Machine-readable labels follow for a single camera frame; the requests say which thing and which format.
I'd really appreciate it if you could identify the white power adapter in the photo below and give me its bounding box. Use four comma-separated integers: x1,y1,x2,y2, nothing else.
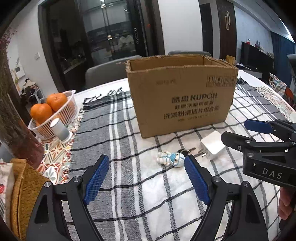
198,131,226,160

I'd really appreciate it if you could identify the white astronaut keychain figure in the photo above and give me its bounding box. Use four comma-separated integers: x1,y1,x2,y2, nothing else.
156,152,185,168

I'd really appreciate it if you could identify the person's right hand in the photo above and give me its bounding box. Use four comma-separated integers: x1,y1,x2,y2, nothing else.
278,187,294,220

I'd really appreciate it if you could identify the patterned floral table mat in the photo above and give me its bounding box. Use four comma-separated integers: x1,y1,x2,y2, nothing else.
37,109,84,184

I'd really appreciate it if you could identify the woven yellow basket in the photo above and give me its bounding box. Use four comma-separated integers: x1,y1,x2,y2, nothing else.
11,159,49,240

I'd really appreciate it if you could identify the white cylinder speaker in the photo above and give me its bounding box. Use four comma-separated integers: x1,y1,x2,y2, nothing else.
50,118,73,144

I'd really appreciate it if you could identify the plaid grey white tablecloth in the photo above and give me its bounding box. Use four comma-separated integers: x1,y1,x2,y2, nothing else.
69,84,284,240

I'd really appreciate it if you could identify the white plastic fruit basket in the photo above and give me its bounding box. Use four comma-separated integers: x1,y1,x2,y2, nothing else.
28,90,78,140

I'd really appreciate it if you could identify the glass vase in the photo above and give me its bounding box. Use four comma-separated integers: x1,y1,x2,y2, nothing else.
8,125,44,169

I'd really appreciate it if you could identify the black tv cabinet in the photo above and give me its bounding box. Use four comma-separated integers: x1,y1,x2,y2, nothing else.
240,42,274,81

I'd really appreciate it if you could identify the orange front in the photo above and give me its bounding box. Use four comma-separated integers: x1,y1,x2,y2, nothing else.
30,103,53,124

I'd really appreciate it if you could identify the orange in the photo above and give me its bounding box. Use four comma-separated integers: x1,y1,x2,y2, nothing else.
46,93,68,111
30,103,53,124

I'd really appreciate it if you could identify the brown cardboard box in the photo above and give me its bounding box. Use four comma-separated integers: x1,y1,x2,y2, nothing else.
126,54,238,138

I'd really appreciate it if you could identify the orange back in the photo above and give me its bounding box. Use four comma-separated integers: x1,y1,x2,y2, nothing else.
46,93,68,111

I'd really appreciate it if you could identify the dried pink flower bouquet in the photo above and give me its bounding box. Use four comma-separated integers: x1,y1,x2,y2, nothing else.
1,29,30,149

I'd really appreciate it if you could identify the white shoe rack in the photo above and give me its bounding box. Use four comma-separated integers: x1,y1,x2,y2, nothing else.
21,78,45,106

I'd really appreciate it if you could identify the grey chair right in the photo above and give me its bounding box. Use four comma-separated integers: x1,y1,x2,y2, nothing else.
168,51,212,57

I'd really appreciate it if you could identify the grey chair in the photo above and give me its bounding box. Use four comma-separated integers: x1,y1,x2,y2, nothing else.
168,51,212,57
85,55,142,89

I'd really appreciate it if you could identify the grey chair left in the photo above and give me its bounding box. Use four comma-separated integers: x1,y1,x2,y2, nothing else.
85,55,142,89

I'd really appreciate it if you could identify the dark wooden door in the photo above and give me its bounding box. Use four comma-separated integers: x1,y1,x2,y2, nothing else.
216,0,237,59

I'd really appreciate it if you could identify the wall intercom panel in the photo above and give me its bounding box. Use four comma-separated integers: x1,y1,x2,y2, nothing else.
15,64,25,78

